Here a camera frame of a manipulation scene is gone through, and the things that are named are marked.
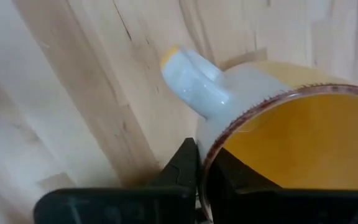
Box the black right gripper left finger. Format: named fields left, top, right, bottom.
left=33, top=138, right=199, bottom=224

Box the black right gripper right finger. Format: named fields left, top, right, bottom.
left=204, top=147, right=358, bottom=224

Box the yellow and white mug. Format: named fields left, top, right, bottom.
left=159, top=45, right=358, bottom=224

